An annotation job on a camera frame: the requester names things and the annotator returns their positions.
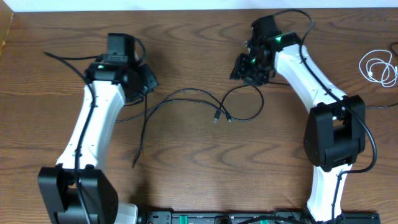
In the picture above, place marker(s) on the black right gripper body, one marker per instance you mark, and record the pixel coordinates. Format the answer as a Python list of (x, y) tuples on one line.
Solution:
[(252, 71)]

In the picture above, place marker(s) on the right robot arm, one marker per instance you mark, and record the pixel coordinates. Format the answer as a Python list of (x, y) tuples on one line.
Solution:
[(336, 141)]

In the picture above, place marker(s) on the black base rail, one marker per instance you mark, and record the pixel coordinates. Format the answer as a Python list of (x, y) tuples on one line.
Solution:
[(279, 216)]

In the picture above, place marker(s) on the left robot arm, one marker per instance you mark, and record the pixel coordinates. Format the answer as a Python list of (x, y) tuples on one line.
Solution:
[(76, 189)]

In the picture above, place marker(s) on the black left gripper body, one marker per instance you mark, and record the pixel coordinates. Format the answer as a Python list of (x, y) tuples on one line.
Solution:
[(148, 81)]

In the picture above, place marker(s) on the cardboard side panel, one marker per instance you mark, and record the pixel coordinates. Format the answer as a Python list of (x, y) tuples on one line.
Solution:
[(6, 18)]

